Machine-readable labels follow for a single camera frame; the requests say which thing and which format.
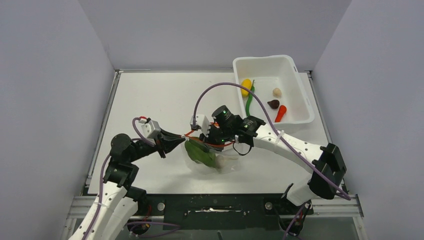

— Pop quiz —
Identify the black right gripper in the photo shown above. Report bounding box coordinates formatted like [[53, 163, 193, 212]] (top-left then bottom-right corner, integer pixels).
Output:
[[200, 123, 234, 153]]

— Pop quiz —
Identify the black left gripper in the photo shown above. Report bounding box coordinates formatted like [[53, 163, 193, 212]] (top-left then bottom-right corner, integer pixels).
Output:
[[128, 127, 186, 162]]

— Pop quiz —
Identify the clear orange zip bag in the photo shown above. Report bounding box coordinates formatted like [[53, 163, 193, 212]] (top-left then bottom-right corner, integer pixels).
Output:
[[181, 130, 244, 175]]

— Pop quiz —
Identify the green leafy vegetable toy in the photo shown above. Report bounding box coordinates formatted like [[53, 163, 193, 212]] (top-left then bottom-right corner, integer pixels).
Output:
[[184, 139, 216, 168]]

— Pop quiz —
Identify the yellow corn toy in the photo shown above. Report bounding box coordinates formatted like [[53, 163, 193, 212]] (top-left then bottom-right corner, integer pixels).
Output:
[[240, 78, 252, 98]]

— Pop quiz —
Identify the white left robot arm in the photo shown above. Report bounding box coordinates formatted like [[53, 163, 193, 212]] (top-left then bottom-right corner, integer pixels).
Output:
[[70, 130, 185, 240]]

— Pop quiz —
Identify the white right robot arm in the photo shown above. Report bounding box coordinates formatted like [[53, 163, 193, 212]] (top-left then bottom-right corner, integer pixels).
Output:
[[190, 105, 350, 214]]

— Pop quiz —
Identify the green chili pepper toy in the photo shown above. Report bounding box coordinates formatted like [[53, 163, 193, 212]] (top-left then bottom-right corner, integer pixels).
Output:
[[245, 80, 255, 116]]

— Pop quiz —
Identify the brown mushroom toy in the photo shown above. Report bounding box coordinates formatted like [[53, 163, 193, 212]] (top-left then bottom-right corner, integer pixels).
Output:
[[267, 99, 280, 110]]

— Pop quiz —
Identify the orange carrot toy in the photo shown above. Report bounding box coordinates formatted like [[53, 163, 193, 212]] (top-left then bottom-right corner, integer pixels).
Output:
[[274, 105, 287, 123]]

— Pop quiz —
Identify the beige garlic bulb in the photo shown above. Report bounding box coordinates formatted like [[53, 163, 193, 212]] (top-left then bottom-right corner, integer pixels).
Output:
[[272, 87, 282, 98]]

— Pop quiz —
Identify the white plastic bin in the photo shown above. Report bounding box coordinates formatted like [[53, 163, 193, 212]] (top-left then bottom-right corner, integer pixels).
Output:
[[232, 55, 315, 133]]

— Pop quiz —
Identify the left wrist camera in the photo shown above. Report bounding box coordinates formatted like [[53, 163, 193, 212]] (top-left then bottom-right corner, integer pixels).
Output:
[[141, 119, 161, 139]]

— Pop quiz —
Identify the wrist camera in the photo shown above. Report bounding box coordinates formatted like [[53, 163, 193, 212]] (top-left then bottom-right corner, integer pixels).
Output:
[[141, 119, 161, 139], [190, 114, 211, 137]]

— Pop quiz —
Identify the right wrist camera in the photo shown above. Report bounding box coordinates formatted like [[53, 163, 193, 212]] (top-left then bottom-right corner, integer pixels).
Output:
[[190, 114, 211, 137]]

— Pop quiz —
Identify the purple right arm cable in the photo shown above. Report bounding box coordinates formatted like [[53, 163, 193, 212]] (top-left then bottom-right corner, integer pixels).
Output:
[[192, 82, 352, 202]]

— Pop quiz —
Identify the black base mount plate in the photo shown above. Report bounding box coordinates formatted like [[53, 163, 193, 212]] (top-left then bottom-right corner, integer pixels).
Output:
[[133, 193, 314, 233]]

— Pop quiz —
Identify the aluminium table frame rail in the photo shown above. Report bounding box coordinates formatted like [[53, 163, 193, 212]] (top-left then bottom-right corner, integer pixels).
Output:
[[66, 193, 365, 229]]

